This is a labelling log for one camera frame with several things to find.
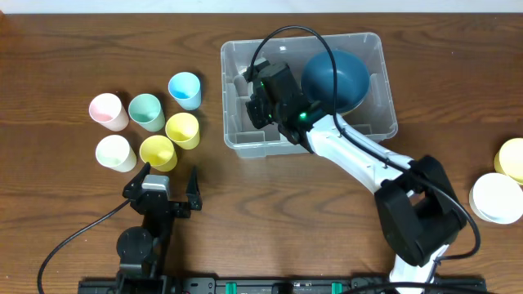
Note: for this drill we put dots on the yellow small bowl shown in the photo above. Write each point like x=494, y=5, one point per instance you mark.
x=508, y=160

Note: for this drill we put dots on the blue plastic cup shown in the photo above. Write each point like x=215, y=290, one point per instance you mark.
x=185, y=88

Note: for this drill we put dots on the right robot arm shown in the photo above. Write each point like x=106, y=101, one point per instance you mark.
x=418, y=211

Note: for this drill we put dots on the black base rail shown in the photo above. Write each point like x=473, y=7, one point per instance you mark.
x=282, y=286

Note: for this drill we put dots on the green plastic cup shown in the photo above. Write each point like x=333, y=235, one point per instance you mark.
x=146, y=110

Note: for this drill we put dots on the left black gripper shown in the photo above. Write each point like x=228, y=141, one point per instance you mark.
x=171, y=207

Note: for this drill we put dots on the yellow plastic cup upper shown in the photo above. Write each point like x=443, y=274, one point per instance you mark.
x=183, y=130

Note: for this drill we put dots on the clear plastic storage container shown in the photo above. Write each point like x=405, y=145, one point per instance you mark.
x=375, y=117

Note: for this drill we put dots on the white plastic cup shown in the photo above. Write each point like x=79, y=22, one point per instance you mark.
x=115, y=152

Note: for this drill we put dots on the pink plastic cup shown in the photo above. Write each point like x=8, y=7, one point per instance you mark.
x=107, y=110

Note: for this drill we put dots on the yellow plastic cup lower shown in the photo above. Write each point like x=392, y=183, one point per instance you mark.
x=159, y=152

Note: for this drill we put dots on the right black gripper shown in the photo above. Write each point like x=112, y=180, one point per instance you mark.
x=257, y=111

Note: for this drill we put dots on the yellow plastic cup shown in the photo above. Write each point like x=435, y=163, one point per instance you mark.
x=183, y=130
x=159, y=152

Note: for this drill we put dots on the white small bowl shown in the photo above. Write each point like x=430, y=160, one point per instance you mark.
x=496, y=198

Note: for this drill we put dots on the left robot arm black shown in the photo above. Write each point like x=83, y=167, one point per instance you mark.
x=143, y=249

